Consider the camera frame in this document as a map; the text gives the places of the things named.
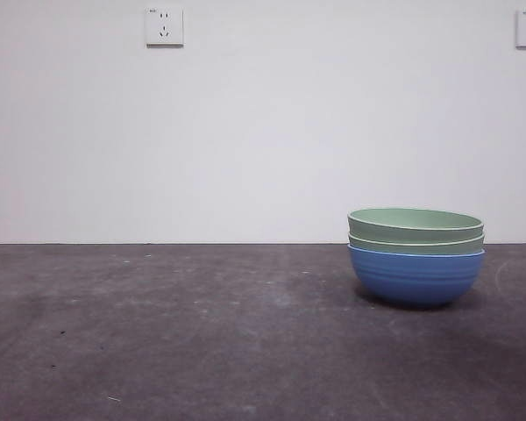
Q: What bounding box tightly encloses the pale green bowl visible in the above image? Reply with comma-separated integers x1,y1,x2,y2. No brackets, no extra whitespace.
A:
347,231,486,256
346,207,487,241

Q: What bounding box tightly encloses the blue ribbed bowl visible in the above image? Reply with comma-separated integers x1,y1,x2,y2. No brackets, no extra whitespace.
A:
346,244,487,310

